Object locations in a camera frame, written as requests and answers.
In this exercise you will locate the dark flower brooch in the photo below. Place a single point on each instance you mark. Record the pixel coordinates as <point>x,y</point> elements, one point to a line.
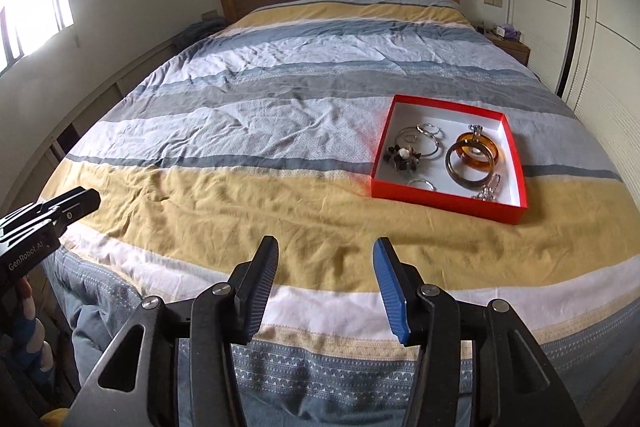
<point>402,158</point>

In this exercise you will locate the olive brown bangle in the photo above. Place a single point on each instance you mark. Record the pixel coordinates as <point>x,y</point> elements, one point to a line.
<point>452,174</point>

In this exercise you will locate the purple tissue box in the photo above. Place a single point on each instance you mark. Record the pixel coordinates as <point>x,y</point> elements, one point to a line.
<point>506,31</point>

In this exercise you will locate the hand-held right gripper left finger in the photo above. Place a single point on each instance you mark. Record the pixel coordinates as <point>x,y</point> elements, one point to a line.
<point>260,297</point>

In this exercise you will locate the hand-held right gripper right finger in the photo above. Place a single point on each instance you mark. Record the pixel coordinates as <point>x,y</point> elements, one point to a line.
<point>392,294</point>

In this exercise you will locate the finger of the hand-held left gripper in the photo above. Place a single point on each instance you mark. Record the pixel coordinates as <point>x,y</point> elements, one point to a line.
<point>77,204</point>
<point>30,224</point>

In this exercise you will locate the wooden nightstand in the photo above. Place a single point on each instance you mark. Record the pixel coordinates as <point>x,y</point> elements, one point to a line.
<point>512,49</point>

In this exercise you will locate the red jewelry box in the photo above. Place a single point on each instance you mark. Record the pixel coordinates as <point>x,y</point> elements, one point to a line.
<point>450,204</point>

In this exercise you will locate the amber translucent bangle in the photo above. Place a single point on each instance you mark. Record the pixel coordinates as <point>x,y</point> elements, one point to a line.
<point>465,157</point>

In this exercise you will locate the dark blue cloth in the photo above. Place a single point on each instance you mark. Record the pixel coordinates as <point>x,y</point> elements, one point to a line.
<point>200,34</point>

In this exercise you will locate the white wardrobe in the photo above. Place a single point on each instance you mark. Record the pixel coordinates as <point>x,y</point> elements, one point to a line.
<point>600,7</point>

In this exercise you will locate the striped duvet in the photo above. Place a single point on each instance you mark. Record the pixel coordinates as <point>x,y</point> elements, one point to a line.
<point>260,107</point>

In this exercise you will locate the person's left hand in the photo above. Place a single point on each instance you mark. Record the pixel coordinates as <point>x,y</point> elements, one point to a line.
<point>32,337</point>

